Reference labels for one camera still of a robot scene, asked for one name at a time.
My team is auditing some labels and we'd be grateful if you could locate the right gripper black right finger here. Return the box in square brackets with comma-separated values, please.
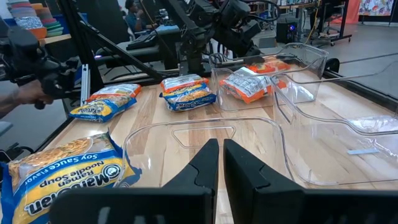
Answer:
[223, 139, 398, 224]

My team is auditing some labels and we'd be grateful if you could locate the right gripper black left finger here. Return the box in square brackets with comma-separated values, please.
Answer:
[49, 138, 220, 224]

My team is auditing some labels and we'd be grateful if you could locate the orange Maruchan ramen pack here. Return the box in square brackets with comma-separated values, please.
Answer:
[245, 57, 292, 75]
[85, 83, 142, 103]

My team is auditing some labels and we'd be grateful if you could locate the silver snack packet mid-left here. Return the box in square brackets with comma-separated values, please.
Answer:
[219, 67, 289, 105]
[160, 73, 210, 94]

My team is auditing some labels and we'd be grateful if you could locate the blue Maruchan ramen pack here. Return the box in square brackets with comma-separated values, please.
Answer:
[0, 132, 142, 224]
[68, 95, 137, 124]
[159, 82, 218, 112]

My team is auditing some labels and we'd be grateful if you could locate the person's forearm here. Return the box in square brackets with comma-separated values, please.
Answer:
[0, 90, 22, 119]

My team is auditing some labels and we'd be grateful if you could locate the black computer tower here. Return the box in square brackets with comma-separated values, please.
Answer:
[275, 17, 300, 44]

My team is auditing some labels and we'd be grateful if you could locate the clear plastic bin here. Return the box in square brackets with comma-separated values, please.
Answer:
[208, 42, 330, 112]
[113, 116, 295, 189]
[269, 60, 398, 187]

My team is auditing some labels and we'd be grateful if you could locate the black wheeled cart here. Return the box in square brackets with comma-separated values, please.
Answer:
[307, 0, 354, 47]

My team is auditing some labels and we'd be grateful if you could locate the orange curtain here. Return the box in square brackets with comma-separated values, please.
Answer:
[331, 0, 361, 25]

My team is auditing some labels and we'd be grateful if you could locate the black keyboard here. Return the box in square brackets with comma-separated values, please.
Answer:
[126, 32, 159, 51]

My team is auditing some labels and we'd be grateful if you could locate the colourful floral poster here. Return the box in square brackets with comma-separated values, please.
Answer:
[357, 0, 394, 17]

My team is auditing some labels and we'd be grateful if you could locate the person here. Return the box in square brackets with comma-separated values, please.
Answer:
[124, 0, 158, 32]

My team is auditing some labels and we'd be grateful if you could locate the silver aluminium extrusion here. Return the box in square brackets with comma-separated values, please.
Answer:
[80, 63, 91, 106]

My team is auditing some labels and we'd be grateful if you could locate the wooden shelf board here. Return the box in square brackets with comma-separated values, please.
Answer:
[40, 33, 73, 45]

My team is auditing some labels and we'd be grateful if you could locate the colourful bowl stack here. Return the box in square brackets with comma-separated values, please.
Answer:
[7, 0, 44, 40]
[30, 2, 65, 37]

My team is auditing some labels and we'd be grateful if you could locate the person's hand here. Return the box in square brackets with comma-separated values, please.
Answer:
[15, 79, 54, 106]

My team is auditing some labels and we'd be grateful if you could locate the black aluminium rig frame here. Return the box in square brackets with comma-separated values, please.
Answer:
[57, 0, 398, 111]

